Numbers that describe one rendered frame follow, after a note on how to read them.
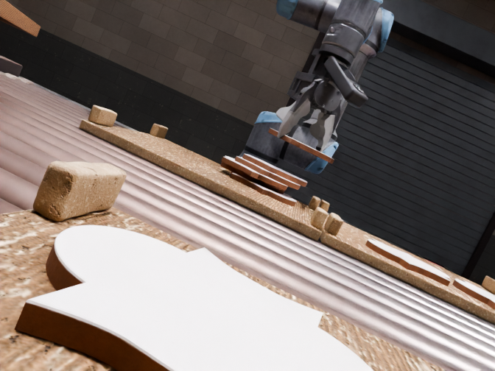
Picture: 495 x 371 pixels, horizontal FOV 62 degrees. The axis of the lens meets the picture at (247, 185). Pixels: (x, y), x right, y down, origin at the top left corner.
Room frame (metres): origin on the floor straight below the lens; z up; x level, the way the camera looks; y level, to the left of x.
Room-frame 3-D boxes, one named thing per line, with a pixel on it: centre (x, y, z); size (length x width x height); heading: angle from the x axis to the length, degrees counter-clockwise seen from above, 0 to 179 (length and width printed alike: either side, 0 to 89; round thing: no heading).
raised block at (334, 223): (0.64, -0.15, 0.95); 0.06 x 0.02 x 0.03; 175
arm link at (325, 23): (0.96, -0.05, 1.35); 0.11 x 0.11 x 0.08; 80
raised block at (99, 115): (0.68, 0.27, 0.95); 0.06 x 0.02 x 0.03; 174
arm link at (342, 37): (0.86, -0.05, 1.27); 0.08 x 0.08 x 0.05
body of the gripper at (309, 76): (0.86, -0.05, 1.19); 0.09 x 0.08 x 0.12; 39
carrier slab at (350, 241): (0.75, -0.35, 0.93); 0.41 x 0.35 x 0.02; 85
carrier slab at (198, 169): (0.79, 0.06, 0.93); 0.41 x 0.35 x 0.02; 84
